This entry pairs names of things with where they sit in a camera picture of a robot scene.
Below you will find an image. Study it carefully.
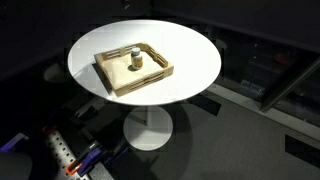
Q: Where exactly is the white pill bottle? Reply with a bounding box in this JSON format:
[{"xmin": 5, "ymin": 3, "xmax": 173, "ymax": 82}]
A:
[{"xmin": 130, "ymin": 53, "xmax": 144, "ymax": 71}]

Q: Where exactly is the wooden slatted tray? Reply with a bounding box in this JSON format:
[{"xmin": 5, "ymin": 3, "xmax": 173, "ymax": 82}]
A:
[{"xmin": 94, "ymin": 41, "xmax": 175, "ymax": 98}]

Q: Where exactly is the purple orange bar clamp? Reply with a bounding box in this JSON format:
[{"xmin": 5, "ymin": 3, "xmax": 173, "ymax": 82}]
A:
[{"xmin": 65, "ymin": 141, "xmax": 105, "ymax": 177}]

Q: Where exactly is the grey round floor disc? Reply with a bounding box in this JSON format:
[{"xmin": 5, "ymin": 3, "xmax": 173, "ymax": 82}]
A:
[{"xmin": 43, "ymin": 63, "xmax": 73, "ymax": 84}]

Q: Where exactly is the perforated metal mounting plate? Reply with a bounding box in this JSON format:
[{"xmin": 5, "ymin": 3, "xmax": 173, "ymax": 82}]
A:
[{"xmin": 44, "ymin": 130, "xmax": 91, "ymax": 180}]

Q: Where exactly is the dark diagonal metal bar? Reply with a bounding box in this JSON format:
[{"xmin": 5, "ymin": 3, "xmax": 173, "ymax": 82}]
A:
[{"xmin": 259, "ymin": 58, "xmax": 320, "ymax": 113}]

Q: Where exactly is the grey rounded dome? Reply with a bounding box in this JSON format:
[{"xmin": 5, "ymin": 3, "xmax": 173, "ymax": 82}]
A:
[{"xmin": 0, "ymin": 151, "xmax": 33, "ymax": 180}]

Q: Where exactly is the white table pedestal base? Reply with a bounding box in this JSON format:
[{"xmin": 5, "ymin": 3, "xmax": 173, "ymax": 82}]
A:
[{"xmin": 123, "ymin": 105, "xmax": 174, "ymax": 152}]

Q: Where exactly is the purple clamp handle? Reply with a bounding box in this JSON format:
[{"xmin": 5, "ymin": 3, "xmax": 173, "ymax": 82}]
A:
[{"xmin": 0, "ymin": 132, "xmax": 30, "ymax": 153}]

